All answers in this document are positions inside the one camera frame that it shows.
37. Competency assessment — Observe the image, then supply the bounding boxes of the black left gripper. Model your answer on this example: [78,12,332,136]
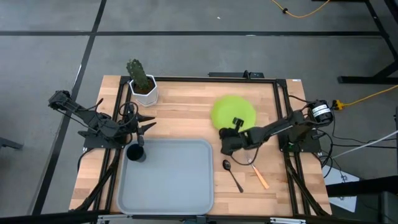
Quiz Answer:
[123,111,157,139]

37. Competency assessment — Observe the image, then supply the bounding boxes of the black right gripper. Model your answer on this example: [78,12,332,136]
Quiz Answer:
[220,118,251,156]

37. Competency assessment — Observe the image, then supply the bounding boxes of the lime green plate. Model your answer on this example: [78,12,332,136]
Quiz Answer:
[210,95,257,132]

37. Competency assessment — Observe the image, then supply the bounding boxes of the black cup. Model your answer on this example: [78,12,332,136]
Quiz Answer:
[126,142,147,163]

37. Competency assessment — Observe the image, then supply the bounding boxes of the black spoon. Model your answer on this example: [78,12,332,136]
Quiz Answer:
[222,159,245,194]

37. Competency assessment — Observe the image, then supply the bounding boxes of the orange-handled fork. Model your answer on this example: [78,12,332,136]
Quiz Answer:
[244,152,271,190]

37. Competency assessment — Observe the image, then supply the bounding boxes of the grey plastic tray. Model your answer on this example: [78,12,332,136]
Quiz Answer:
[116,138,215,216]

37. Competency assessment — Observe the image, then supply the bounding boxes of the white hexagonal plant pot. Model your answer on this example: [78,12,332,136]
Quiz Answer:
[129,74,159,108]

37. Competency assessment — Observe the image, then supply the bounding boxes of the green cactus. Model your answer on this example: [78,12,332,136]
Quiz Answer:
[126,58,150,91]

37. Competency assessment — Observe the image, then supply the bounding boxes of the white paper sheet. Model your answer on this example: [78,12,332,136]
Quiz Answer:
[322,164,360,213]

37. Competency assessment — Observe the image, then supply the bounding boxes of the grey stand foot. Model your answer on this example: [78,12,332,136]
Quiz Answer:
[0,136,24,150]

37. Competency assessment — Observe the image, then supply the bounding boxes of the black metal stand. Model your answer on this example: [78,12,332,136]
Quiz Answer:
[338,0,398,85]

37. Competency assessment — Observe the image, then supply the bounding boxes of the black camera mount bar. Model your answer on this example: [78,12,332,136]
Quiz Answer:
[208,70,265,79]

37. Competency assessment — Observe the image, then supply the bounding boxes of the black aluminium table frame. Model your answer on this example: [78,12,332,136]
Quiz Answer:
[70,75,332,218]

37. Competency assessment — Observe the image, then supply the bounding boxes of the yellow extension cable with plug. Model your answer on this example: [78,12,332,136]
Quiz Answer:
[334,84,398,111]

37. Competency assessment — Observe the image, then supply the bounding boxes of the silver metal bracket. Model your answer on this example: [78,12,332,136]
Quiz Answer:
[269,217,307,224]

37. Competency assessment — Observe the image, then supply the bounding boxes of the yellow cable with black connector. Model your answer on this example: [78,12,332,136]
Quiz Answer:
[270,0,331,19]

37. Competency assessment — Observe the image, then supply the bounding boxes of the white cable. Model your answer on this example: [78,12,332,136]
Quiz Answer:
[332,129,398,158]

